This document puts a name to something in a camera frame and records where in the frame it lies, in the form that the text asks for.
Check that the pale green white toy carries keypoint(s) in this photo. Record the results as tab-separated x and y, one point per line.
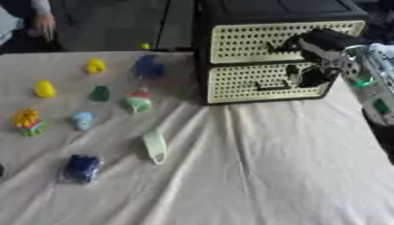
155	145

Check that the green white red toy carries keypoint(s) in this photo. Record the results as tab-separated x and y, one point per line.
137	102

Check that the dark green toy block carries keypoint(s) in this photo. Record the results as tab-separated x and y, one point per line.
100	93

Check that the light blue toy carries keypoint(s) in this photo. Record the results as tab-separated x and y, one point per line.
82	120

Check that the person's hand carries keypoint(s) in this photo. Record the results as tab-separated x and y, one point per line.
45	25

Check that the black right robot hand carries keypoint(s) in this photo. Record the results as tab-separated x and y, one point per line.
320	44

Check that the small yellow ball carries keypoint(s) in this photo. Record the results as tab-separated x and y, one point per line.
145	46

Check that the dark blue toy car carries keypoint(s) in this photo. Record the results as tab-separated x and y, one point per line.
82	168

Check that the yellow oval toy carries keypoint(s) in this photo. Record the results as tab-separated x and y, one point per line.
44	89

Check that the small yellow toy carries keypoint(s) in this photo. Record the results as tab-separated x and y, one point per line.
95	65

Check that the black drawer cabinet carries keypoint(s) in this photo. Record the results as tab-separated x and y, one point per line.
246	11

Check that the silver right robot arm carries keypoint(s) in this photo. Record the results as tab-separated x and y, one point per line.
374	85

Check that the black tripod pole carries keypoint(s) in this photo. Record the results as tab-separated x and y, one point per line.
163	23

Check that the dark blue toy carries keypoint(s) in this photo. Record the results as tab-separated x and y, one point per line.
148	68

